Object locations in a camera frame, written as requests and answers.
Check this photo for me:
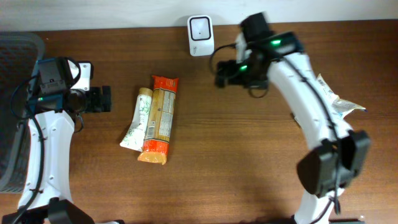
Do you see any white bamboo print shampoo tube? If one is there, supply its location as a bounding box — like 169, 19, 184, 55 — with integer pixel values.
119, 88, 153, 152

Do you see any orange spaghetti pasta package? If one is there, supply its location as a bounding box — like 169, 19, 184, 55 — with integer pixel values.
137, 75, 179, 165

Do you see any grey plastic mesh basket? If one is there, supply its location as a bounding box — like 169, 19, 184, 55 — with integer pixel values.
1, 32, 45, 194

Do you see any yellow white snack bag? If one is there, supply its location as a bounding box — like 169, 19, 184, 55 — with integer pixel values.
298, 74, 366, 119

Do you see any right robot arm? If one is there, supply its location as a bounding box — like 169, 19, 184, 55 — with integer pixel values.
209, 12, 371, 223

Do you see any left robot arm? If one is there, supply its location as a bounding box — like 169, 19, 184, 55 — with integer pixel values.
1, 57, 111, 223

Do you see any white barcode scanner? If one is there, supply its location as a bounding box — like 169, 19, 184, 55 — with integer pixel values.
187, 15, 215, 57

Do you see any left black camera cable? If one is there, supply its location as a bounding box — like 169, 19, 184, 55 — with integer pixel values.
8, 56, 85, 224

